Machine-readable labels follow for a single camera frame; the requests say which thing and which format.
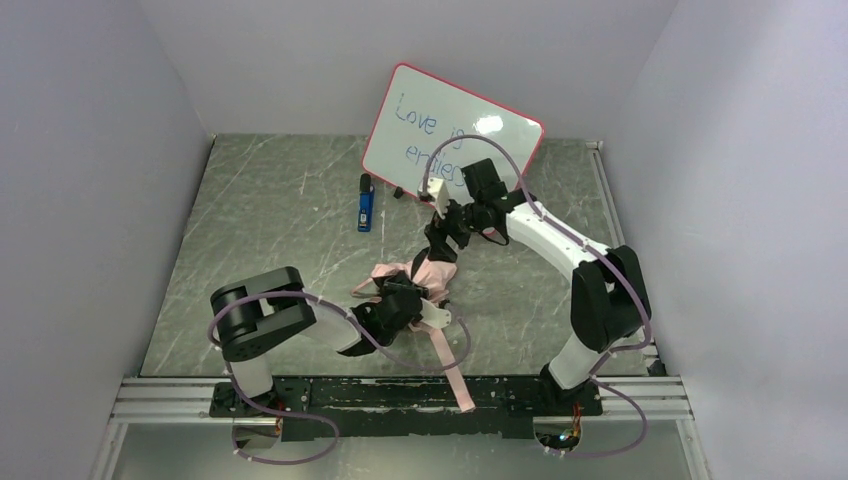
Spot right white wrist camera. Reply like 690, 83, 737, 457
425, 177, 450, 219

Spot red-framed whiteboard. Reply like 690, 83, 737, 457
362, 63, 545, 204

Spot pink folding umbrella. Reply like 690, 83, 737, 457
350, 254, 476, 413

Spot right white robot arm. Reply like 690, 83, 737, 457
418, 158, 651, 398

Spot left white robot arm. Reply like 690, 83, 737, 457
210, 266, 436, 398

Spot blue whiteboard marker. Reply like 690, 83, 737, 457
357, 173, 375, 232

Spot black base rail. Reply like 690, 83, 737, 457
208, 375, 603, 441

